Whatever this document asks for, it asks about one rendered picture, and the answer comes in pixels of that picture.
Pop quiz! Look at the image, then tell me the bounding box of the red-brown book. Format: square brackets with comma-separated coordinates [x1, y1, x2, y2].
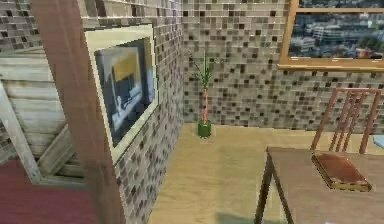
[311, 151, 373, 193]

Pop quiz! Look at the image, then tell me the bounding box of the green potted house plant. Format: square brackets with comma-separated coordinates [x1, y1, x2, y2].
[189, 50, 225, 139]

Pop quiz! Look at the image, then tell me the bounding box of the brown wooden table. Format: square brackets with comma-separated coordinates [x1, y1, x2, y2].
[253, 146, 384, 224]

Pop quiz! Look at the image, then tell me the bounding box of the red-brown wooden chair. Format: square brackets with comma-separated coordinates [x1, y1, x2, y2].
[310, 87, 383, 155]

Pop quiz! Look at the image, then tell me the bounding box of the pale wooden plank door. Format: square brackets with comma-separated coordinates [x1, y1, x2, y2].
[0, 49, 86, 188]

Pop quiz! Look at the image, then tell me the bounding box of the wooden framed window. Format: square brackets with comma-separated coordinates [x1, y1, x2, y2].
[277, 0, 384, 73]

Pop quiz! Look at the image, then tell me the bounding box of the pale blue flat object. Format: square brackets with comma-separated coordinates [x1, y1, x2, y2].
[372, 134, 384, 149]

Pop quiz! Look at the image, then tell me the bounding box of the cream framed wall picture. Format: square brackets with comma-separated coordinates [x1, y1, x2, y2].
[84, 23, 160, 165]

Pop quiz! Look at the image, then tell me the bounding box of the brown wooden door frame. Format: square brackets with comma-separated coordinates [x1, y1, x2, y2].
[30, 0, 127, 224]

